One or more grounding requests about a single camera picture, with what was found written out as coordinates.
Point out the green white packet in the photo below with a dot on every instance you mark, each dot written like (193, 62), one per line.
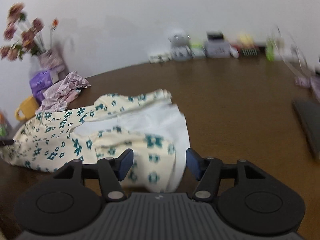
(197, 50)

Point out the purple tissue pack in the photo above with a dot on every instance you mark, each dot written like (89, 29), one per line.
(41, 80)
(38, 95)

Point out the white block row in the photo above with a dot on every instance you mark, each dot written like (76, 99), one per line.
(160, 57)

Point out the dried rose bouquet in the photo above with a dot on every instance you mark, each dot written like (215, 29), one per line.
(27, 36)

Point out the purple mottled vase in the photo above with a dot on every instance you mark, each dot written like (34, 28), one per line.
(51, 58)

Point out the pink floral garment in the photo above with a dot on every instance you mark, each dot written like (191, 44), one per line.
(65, 90)

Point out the black charger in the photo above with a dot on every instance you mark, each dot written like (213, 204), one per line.
(215, 36)

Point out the black flat box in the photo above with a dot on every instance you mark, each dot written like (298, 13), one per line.
(249, 51)

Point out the colourful packet rack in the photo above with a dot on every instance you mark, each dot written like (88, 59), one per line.
(3, 125)

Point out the dark flat slab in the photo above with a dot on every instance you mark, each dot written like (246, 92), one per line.
(308, 125)

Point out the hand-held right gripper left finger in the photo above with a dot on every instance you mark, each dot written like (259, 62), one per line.
(126, 164)

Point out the cream dress with teal flowers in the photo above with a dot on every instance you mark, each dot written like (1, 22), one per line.
(62, 137)

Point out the white astronaut figurine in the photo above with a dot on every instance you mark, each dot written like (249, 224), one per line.
(178, 40)

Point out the yellow mug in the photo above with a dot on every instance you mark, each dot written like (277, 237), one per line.
(28, 108)

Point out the yellow small container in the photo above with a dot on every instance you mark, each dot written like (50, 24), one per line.
(245, 39)

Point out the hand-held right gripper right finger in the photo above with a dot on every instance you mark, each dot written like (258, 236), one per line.
(193, 164)

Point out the pink white tube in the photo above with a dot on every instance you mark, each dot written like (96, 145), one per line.
(234, 51)

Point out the grey tin box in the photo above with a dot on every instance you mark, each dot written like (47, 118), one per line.
(217, 49)

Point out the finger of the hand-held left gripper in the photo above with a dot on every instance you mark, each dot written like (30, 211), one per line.
(6, 142)

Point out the green spray bottle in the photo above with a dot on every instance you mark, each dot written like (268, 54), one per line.
(270, 50)

